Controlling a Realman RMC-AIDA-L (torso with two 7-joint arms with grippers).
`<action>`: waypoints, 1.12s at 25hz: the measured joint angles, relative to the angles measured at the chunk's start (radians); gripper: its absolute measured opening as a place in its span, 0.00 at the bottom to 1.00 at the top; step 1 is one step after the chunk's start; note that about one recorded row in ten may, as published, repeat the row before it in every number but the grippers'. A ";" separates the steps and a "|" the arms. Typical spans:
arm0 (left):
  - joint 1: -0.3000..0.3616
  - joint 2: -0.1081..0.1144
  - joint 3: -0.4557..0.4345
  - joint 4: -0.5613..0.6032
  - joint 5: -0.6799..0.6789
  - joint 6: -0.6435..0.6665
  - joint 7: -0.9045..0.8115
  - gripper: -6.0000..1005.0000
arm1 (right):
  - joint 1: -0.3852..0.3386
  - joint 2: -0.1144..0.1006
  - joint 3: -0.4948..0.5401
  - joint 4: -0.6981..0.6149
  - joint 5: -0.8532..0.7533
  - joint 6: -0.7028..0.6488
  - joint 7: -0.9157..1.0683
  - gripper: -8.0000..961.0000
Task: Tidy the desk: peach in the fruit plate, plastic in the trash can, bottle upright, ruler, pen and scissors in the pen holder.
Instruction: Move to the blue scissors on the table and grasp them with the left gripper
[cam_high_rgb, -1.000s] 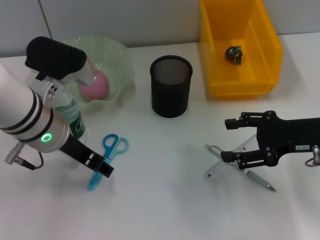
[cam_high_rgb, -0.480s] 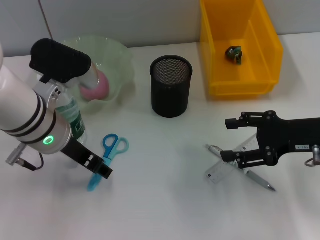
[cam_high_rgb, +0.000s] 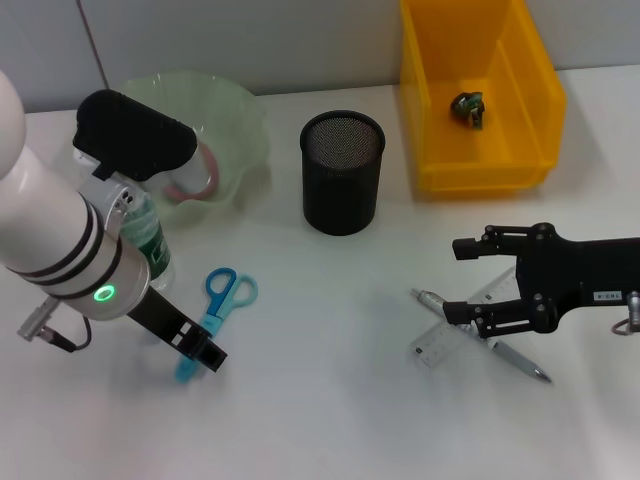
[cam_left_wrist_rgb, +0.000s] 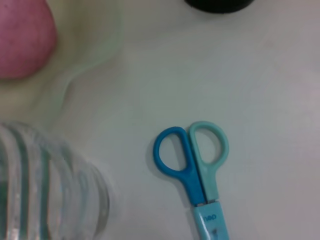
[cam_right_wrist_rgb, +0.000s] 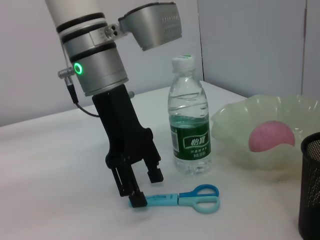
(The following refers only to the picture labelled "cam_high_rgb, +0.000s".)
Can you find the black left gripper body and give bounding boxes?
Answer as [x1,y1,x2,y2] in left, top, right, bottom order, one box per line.
[127,288,202,355]

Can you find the gripper cable with connector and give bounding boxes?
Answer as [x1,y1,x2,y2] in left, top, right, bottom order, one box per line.
[612,290,640,337]
[17,307,92,354]

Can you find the right gripper cable with connector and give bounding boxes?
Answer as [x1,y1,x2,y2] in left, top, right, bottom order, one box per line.
[612,290,640,337]

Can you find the left gripper cable with connector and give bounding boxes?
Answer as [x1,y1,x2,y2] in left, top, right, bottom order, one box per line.
[17,307,92,354]

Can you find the clear bottle with green label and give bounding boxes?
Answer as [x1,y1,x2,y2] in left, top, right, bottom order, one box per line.
[117,192,177,294]

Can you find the pink peach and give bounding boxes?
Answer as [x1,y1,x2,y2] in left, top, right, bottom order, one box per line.
[164,148,220,203]

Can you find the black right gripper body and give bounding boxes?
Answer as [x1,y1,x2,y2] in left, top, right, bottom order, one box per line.
[513,222,640,336]

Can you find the silver pen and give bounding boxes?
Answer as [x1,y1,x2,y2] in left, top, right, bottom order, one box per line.
[410,288,554,385]

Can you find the yellow plastic bin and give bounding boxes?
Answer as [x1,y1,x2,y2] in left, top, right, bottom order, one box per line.
[398,0,568,194]

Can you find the black mesh pen holder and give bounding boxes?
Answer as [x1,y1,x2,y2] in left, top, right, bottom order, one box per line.
[299,110,387,236]

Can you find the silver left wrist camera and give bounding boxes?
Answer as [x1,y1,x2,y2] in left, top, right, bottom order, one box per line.
[72,89,214,197]

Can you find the transparent plastic ruler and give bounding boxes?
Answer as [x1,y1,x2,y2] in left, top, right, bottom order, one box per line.
[410,267,519,370]

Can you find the green plastic wrapper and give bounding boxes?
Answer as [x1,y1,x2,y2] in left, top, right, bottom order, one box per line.
[449,90,487,131]

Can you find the pale green glass fruit plate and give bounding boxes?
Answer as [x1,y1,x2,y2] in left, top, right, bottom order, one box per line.
[117,72,271,231]

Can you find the blue plastic scissors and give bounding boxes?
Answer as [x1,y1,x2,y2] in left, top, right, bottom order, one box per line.
[173,267,260,384]

